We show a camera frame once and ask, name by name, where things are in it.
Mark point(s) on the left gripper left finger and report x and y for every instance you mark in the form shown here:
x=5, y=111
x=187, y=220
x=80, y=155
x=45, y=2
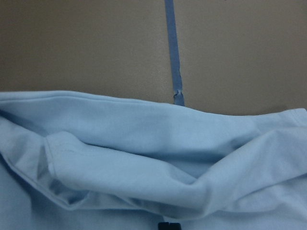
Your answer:
x=163, y=226

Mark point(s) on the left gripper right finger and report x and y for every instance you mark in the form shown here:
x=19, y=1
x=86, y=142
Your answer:
x=174, y=226

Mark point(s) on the light blue t-shirt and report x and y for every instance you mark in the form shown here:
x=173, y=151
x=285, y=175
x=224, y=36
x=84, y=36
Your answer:
x=77, y=161

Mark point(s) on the blue tape line lengthwise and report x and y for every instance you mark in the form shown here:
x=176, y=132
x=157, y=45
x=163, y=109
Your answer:
x=174, y=53

